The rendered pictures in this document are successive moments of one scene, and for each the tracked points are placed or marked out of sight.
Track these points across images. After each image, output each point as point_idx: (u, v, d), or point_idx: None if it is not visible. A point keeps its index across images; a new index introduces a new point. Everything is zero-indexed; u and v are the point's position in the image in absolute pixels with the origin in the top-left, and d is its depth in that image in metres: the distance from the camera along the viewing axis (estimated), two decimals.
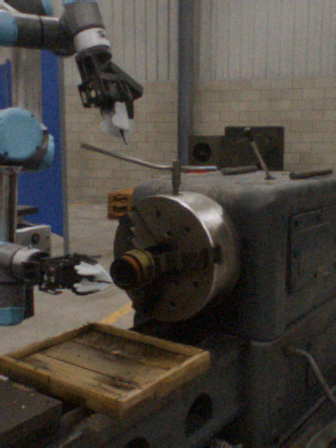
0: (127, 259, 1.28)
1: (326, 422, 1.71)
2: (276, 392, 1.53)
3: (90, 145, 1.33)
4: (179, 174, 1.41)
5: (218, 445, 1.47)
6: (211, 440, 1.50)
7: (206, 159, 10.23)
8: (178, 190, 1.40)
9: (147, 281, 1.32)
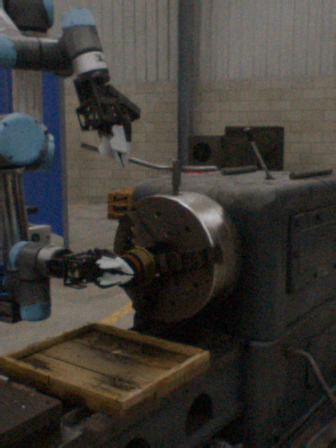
0: (128, 257, 1.28)
1: (326, 422, 1.71)
2: (276, 392, 1.53)
3: (90, 145, 1.33)
4: (179, 174, 1.41)
5: (218, 445, 1.47)
6: (211, 440, 1.50)
7: (206, 159, 10.23)
8: (178, 190, 1.40)
9: (147, 281, 1.32)
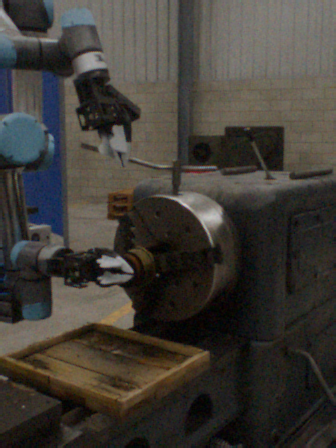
0: (128, 257, 1.28)
1: (326, 422, 1.71)
2: (276, 392, 1.53)
3: (90, 145, 1.33)
4: (179, 174, 1.41)
5: (218, 445, 1.47)
6: (211, 440, 1.50)
7: (206, 159, 10.23)
8: (178, 190, 1.40)
9: (147, 281, 1.32)
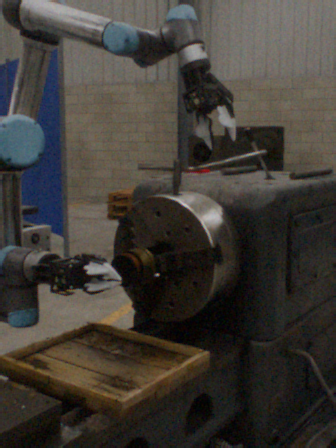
0: (128, 255, 1.28)
1: (326, 422, 1.71)
2: (276, 392, 1.53)
3: (256, 151, 1.46)
4: (174, 174, 1.39)
5: (218, 445, 1.47)
6: (211, 440, 1.50)
7: (206, 159, 10.23)
8: (173, 189, 1.41)
9: (147, 280, 1.32)
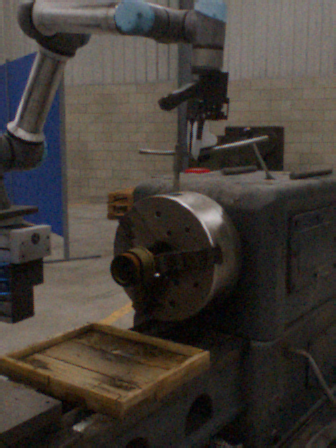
0: (128, 255, 1.28)
1: (326, 422, 1.71)
2: (276, 392, 1.53)
3: (258, 137, 1.45)
4: (175, 159, 1.38)
5: (218, 445, 1.47)
6: (211, 440, 1.50)
7: (206, 159, 10.23)
8: (174, 175, 1.40)
9: (147, 280, 1.32)
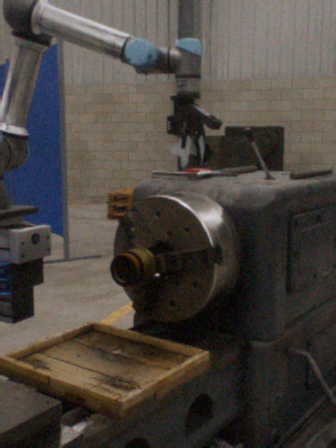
0: (128, 255, 1.28)
1: (326, 422, 1.71)
2: (276, 392, 1.53)
3: (158, 171, 1.84)
4: (207, 176, 1.67)
5: (218, 445, 1.47)
6: (211, 440, 1.50)
7: (206, 159, 10.23)
8: (198, 173, 1.64)
9: (147, 280, 1.32)
